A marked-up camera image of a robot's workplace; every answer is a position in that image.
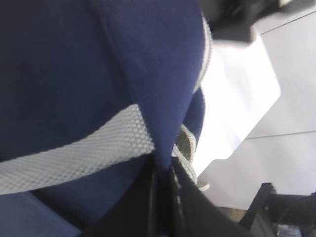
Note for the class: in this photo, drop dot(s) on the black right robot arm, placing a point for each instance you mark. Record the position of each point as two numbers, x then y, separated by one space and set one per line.
232 19

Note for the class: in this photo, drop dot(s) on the navy blue lunch bag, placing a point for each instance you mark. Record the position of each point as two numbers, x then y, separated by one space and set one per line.
88 88

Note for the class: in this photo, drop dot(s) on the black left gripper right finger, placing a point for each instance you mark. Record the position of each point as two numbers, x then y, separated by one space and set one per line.
184 211

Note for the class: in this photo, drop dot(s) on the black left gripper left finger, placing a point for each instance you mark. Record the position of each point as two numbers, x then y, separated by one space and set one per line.
135 214

